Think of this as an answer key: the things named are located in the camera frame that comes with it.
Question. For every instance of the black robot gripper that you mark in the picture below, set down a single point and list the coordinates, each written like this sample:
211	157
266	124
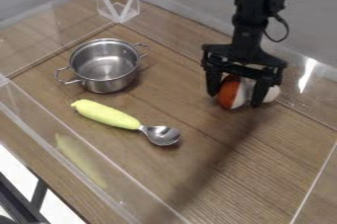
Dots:
242	58

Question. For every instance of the red and white toy mushroom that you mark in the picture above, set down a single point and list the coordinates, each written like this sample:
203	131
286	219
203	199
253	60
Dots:
235	92

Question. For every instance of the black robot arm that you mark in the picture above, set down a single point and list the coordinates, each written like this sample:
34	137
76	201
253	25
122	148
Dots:
254	12

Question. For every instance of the silver metal pot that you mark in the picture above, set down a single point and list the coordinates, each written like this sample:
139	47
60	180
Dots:
104	65

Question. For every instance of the spoon with yellow handle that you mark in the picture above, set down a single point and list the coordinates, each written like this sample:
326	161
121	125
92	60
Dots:
159	135

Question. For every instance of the black metal table frame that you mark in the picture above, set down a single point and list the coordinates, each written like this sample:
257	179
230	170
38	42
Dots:
21	211

